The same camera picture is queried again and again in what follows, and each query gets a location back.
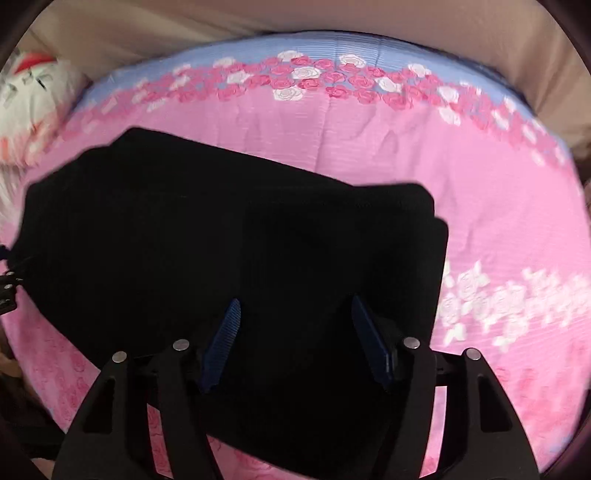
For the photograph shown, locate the black pants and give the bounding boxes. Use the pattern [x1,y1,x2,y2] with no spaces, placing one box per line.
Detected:
[7,128,449,479]

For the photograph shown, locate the beige curtain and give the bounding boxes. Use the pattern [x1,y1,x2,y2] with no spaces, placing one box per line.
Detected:
[19,1,590,160]

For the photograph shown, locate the pink rose floral quilt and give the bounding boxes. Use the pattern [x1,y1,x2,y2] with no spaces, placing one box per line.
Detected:
[1,32,590,479]

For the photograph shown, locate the white cat print pillow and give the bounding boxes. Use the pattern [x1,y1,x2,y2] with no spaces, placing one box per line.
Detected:
[0,51,89,168]

